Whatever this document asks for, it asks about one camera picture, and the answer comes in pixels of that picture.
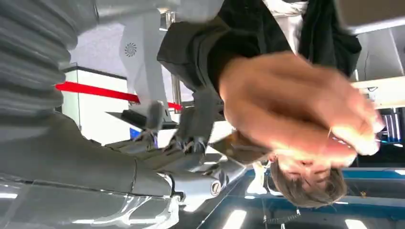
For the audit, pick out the pale desk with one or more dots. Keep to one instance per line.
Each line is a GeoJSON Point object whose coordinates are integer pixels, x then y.
{"type": "Point", "coordinates": [373, 12]}
{"type": "Point", "coordinates": [381, 91]}

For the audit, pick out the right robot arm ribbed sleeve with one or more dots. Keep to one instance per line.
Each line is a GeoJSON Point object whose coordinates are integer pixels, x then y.
{"type": "Point", "coordinates": [31, 57]}

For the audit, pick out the white machine column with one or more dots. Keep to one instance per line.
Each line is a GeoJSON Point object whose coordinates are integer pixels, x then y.
{"type": "Point", "coordinates": [142, 63]}

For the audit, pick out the red barrier stripe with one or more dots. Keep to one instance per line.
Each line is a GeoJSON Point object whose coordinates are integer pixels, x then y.
{"type": "Point", "coordinates": [95, 91]}

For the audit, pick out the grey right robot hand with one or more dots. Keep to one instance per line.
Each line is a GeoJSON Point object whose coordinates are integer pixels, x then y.
{"type": "Point", "coordinates": [63, 164]}

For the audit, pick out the black flat shelf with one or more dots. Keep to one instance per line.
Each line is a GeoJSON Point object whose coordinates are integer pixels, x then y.
{"type": "Point", "coordinates": [133, 118]}

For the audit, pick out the person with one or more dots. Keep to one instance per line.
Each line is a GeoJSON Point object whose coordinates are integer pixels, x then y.
{"type": "Point", "coordinates": [237, 31]}

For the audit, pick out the person's hand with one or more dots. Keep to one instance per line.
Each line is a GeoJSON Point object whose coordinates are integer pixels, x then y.
{"type": "Point", "coordinates": [284, 104]}

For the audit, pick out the long ceiling light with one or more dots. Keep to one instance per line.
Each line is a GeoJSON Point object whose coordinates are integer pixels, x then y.
{"type": "Point", "coordinates": [356, 224]}
{"type": "Point", "coordinates": [234, 219]}

